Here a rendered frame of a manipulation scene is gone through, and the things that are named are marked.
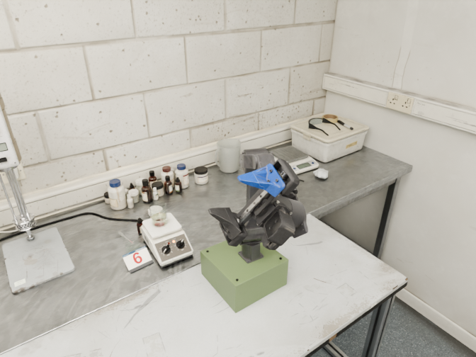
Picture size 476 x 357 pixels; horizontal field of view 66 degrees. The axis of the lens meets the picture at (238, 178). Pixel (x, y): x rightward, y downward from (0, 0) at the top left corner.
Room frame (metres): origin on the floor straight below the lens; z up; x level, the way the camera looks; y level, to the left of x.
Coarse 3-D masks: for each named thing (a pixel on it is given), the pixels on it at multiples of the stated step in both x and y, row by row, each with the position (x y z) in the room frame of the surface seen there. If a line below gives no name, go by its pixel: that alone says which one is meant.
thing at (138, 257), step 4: (144, 248) 1.04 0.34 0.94; (136, 252) 1.02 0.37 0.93; (140, 252) 1.03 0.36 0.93; (144, 252) 1.03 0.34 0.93; (128, 256) 1.00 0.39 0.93; (132, 256) 1.01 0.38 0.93; (136, 256) 1.01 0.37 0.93; (140, 256) 1.01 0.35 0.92; (144, 256) 1.02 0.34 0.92; (148, 256) 1.02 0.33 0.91; (128, 260) 0.99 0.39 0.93; (132, 260) 1.00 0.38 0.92; (136, 260) 1.00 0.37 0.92; (140, 260) 1.00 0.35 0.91; (144, 260) 1.01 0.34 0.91; (128, 264) 0.98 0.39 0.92; (132, 264) 0.98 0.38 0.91; (136, 264) 0.99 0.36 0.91
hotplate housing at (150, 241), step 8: (144, 232) 1.10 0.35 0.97; (176, 232) 1.09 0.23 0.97; (184, 232) 1.10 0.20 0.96; (144, 240) 1.11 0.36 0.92; (152, 240) 1.05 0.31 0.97; (160, 240) 1.05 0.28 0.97; (152, 248) 1.03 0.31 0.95; (192, 248) 1.05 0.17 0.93; (176, 256) 1.01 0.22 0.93; (184, 256) 1.02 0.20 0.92; (160, 264) 0.98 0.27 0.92; (168, 264) 0.99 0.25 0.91
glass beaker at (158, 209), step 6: (150, 204) 1.14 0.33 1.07; (156, 204) 1.15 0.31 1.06; (162, 204) 1.15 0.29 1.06; (150, 210) 1.11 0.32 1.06; (156, 210) 1.10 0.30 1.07; (162, 210) 1.11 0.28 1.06; (156, 216) 1.10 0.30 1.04; (162, 216) 1.11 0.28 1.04; (156, 222) 1.10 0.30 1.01; (162, 222) 1.10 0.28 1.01
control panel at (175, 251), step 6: (168, 240) 1.05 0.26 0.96; (174, 240) 1.06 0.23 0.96; (186, 240) 1.07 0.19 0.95; (156, 246) 1.02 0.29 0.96; (162, 246) 1.03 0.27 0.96; (174, 246) 1.04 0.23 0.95; (186, 246) 1.05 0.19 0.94; (174, 252) 1.02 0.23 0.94; (180, 252) 1.02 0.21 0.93; (186, 252) 1.03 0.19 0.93; (162, 258) 0.99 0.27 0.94; (168, 258) 0.99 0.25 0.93
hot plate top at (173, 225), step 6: (168, 216) 1.17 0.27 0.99; (144, 222) 1.13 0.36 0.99; (150, 222) 1.13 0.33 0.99; (168, 222) 1.13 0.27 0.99; (174, 222) 1.13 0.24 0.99; (150, 228) 1.10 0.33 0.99; (156, 228) 1.10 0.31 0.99; (162, 228) 1.10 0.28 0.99; (168, 228) 1.10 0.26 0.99; (174, 228) 1.10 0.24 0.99; (180, 228) 1.10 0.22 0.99; (150, 234) 1.06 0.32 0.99; (156, 234) 1.06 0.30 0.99; (162, 234) 1.06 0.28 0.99
